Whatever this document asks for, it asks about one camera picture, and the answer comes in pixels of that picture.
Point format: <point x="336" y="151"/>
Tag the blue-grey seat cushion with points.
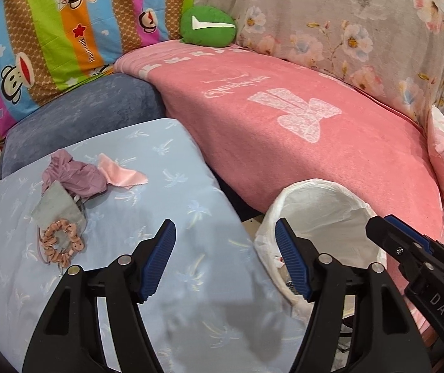
<point x="82" y="108"/>

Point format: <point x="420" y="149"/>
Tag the white bin with plastic liner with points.
<point x="323" y="202"/>

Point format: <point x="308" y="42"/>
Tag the pink blanket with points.
<point x="245" y="124"/>

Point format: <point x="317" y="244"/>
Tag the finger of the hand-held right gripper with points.
<point x="390" y="241"/>
<point x="408" y="230"/>

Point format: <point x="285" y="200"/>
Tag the mauve cloth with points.
<point x="82" y="180"/>

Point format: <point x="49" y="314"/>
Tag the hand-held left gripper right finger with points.
<point x="291" y="265"/>

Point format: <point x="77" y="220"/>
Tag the grey floral quilt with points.
<point x="323" y="7"/>

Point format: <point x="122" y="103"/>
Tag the peach dotted scrunchie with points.
<point x="51" y="239"/>

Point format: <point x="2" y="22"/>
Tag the pink cloth piece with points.
<point x="119" y="175"/>

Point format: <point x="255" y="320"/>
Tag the light blue palm-print cloth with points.
<point x="190" y="186"/>

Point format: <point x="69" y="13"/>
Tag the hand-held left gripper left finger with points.
<point x="159" y="261"/>

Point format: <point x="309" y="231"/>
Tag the striped monkey-print pillow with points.
<point x="51" y="27"/>

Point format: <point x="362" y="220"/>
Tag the grey cloth piece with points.
<point x="56" y="208"/>

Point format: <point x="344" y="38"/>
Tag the green round cushion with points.
<point x="208" y="27"/>

